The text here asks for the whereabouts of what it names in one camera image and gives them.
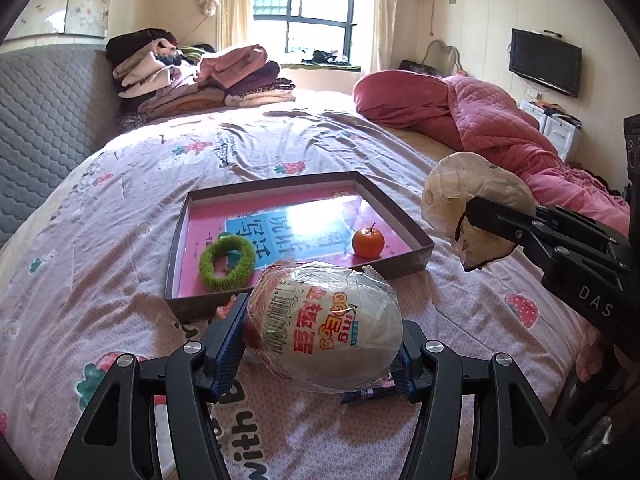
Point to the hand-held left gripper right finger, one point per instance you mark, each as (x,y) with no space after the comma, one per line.
(404,371)

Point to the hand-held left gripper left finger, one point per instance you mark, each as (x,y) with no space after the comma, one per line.
(232,347)

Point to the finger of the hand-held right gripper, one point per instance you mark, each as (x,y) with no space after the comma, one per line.
(500,225)

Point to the red white toy egg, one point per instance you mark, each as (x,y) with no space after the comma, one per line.
(325,330)

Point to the shallow grey cardboard box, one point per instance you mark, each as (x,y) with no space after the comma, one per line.
(405,261)

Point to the green fuzzy scrunchie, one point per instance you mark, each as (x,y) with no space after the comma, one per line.
(245,260)

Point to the quilted pink blanket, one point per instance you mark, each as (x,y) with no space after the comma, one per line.
(500,125)

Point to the white drawer cabinet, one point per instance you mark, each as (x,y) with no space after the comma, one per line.
(555,130)

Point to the pink book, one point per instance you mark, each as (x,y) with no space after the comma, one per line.
(200,230)

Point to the tangerine with stem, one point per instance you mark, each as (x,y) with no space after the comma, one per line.
(368,243)

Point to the dark bag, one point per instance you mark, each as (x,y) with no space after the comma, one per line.
(422,67)

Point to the cream curtain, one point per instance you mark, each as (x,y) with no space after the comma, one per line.
(386,15)
(230,0)

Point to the dark clothes on windowsill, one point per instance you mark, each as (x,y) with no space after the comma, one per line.
(325,56)

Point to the pile of folded clothes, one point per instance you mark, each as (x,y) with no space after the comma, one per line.
(200,80)

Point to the grey quilted headboard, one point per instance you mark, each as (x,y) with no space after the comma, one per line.
(45,120)

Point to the white wardrobe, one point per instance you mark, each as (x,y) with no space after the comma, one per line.
(75,5)

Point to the black wall television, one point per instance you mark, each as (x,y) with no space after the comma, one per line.
(545,62)

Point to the heart-shaped metal frame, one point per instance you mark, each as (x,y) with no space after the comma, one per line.
(452,50)

